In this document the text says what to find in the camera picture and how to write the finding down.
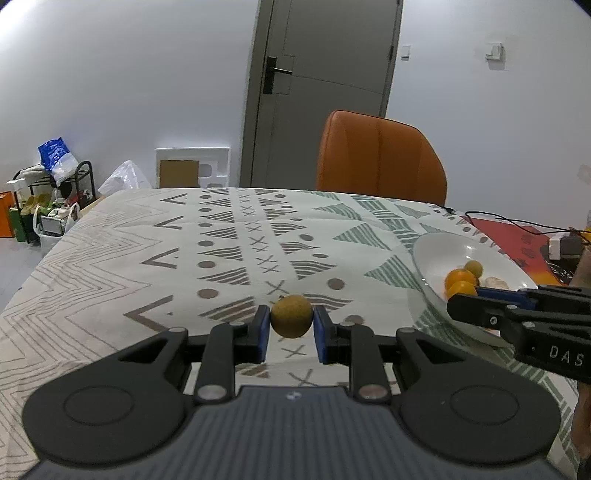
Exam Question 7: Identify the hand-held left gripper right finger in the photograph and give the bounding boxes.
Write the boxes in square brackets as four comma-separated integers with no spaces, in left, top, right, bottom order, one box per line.
[314,305,465,401]

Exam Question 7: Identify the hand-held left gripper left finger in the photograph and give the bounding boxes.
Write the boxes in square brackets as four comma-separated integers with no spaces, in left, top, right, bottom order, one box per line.
[117,305,271,404]

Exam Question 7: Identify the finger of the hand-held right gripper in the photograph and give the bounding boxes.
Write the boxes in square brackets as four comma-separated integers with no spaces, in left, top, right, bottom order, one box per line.
[445,294,591,349]
[475,285,591,311]

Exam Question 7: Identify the large orange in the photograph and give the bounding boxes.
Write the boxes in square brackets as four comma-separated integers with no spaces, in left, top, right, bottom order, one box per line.
[445,281,478,301]

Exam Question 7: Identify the brown round fruit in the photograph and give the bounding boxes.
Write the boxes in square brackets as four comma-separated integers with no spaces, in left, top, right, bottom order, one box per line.
[270,295,311,339]

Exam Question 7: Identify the medium orange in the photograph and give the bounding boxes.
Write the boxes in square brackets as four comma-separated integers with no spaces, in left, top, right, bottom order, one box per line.
[444,268,479,287]

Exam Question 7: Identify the white deep plate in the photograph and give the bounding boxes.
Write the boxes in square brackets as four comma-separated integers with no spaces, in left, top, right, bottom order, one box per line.
[412,232,539,347]

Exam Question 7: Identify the person's right forearm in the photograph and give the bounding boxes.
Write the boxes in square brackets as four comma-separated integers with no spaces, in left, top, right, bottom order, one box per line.
[570,381,591,480]

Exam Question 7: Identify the red mat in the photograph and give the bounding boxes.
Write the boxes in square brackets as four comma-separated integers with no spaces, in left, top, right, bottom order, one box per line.
[464,217,591,289]

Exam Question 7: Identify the white power adapter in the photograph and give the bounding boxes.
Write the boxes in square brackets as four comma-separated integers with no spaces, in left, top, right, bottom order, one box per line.
[540,233,585,264]

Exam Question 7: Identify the patterned tablecloth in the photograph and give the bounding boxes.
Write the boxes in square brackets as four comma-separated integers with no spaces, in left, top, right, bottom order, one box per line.
[0,187,583,480]

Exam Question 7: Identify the white foam packaging board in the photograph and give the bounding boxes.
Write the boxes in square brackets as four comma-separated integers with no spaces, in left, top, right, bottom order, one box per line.
[156,147,230,189]

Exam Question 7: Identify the brown cardboard piece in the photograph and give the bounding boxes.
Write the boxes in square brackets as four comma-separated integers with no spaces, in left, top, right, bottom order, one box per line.
[159,159,200,188]

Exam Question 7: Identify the orange chair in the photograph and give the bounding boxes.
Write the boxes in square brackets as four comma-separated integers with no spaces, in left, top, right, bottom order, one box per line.
[316,110,448,206]

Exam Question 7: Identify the black metal rack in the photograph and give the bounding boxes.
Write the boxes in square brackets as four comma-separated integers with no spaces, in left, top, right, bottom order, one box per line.
[11,161,95,243]

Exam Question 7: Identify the white storage basket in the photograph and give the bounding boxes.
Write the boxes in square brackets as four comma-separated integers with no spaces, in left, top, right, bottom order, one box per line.
[34,203,81,257]

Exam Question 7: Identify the green box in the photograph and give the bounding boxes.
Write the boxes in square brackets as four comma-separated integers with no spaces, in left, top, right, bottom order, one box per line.
[8,207,35,241]

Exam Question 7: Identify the blue and white plastic bag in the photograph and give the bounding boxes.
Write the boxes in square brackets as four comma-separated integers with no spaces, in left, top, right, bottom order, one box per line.
[38,137,79,183]

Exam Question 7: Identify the orange box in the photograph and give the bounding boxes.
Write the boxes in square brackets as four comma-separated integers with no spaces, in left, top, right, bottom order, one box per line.
[0,191,17,239]

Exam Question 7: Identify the black cable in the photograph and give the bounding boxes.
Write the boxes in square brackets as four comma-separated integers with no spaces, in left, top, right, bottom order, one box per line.
[443,208,591,234]

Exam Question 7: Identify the black door handle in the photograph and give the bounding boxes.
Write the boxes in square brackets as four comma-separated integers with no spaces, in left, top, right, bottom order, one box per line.
[263,56,295,95]

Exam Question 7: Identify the grey door with black handle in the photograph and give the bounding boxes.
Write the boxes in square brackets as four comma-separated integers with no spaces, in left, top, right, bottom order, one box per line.
[240,0,404,188]

